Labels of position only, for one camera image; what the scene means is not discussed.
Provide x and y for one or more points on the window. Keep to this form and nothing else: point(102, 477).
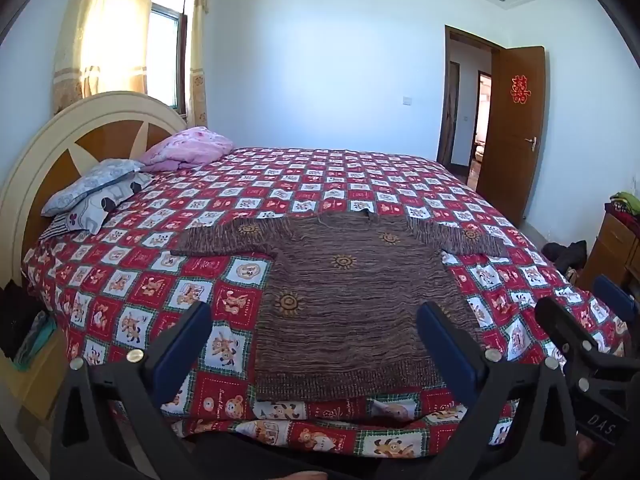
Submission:
point(167, 35)

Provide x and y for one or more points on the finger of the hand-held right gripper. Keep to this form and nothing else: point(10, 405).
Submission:
point(617, 295)
point(565, 322)

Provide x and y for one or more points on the grey floral pillow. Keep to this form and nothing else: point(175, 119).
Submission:
point(90, 185)

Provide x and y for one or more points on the yellow wooden nightstand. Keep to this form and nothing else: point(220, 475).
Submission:
point(35, 390)

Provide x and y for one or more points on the red checkered printed quilt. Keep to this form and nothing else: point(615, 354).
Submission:
point(125, 280)

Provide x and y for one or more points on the red paper door decoration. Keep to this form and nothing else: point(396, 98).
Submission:
point(519, 89)

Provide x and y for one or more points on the narrow yellow curtain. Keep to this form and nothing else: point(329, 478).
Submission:
point(197, 60)

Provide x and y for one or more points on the pink pillow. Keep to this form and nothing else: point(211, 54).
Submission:
point(190, 147)

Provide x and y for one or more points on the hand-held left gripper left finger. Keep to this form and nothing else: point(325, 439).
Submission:
point(184, 342)

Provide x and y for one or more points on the black bag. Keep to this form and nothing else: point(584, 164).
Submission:
point(565, 257)

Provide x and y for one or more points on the brown wooden door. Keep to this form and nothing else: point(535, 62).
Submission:
point(505, 160)

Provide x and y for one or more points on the striped pillow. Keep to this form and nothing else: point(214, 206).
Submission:
point(60, 225)

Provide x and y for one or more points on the cream and wood headboard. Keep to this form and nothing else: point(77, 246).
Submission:
point(30, 160)

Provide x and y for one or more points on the stack of colourful clothes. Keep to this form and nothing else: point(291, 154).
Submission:
point(625, 210)

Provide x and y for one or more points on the grey cartoon print pillow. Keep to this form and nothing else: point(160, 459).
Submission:
point(100, 210)

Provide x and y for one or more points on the teal folded cloth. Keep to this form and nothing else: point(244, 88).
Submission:
point(40, 340)

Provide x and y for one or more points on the brown door frame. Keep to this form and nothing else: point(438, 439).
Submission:
point(442, 110)

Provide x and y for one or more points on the wooden cabinet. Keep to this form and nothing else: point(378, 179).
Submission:
point(610, 245)

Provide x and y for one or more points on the brown knit sweater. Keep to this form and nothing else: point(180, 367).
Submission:
point(350, 300)

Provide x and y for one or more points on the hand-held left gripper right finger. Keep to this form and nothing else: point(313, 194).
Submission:
point(446, 345)

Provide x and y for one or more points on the wide yellow curtain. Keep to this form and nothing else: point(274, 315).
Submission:
point(100, 35)

